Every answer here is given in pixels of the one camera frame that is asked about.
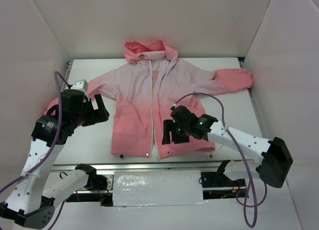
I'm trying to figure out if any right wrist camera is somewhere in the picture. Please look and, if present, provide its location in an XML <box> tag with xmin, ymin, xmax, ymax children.
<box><xmin>170</xmin><ymin>104</ymin><xmax>176</xmax><ymax>111</ymax></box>

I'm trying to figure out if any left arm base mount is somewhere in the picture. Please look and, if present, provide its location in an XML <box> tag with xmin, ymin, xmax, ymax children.
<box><xmin>75</xmin><ymin>163</ymin><xmax>112</xmax><ymax>204</ymax></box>

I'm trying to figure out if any pink gradient hooded jacket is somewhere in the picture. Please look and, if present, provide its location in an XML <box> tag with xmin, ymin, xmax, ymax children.
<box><xmin>43</xmin><ymin>39</ymin><xmax>254</xmax><ymax>161</ymax></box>

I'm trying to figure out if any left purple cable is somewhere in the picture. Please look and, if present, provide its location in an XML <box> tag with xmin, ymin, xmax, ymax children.
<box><xmin>0</xmin><ymin>71</ymin><xmax>73</xmax><ymax>230</ymax></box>

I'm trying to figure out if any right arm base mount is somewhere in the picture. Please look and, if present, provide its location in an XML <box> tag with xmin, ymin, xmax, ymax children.
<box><xmin>198</xmin><ymin>160</ymin><xmax>246</xmax><ymax>200</ymax></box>

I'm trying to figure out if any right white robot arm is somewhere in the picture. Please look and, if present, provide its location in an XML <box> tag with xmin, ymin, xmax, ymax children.
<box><xmin>162</xmin><ymin>106</ymin><xmax>293</xmax><ymax>188</ymax></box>

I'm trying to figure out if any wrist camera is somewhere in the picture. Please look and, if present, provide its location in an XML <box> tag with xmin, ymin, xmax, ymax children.
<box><xmin>70</xmin><ymin>80</ymin><xmax>89</xmax><ymax>97</ymax></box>
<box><xmin>170</xmin><ymin>104</ymin><xmax>176</xmax><ymax>111</ymax></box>

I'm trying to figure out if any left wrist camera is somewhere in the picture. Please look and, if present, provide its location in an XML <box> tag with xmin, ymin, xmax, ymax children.
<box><xmin>70</xmin><ymin>80</ymin><xmax>89</xmax><ymax>97</ymax></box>

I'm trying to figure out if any white foil-taped panel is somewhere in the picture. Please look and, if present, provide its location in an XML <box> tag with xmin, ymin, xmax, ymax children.
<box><xmin>113</xmin><ymin>170</ymin><xmax>205</xmax><ymax>207</ymax></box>

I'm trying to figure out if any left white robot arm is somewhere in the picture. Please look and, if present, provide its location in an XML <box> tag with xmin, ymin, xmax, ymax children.
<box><xmin>0</xmin><ymin>89</ymin><xmax>109</xmax><ymax>230</ymax></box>

